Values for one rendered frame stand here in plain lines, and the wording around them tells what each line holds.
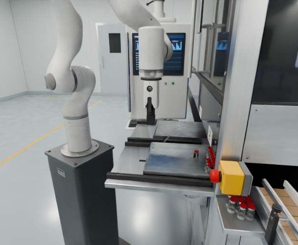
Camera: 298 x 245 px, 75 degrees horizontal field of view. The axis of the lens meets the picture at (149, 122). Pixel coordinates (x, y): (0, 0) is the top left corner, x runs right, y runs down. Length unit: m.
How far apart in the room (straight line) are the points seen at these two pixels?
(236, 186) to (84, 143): 0.72
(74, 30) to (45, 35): 6.45
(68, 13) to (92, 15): 5.78
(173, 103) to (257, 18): 1.15
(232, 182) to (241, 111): 0.20
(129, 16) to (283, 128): 0.58
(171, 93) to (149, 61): 0.99
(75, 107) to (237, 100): 0.69
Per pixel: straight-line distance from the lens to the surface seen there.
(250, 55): 0.60
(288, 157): 0.74
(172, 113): 1.67
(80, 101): 0.99
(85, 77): 0.98
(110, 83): 6.53
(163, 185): 0.76
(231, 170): 0.61
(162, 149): 1.00
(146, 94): 0.67
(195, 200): 0.91
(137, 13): 0.74
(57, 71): 0.92
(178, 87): 1.63
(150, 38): 0.66
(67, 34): 0.93
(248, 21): 0.60
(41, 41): 7.47
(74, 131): 1.01
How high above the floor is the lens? 1.34
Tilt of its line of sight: 20 degrees down
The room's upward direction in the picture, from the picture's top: straight up
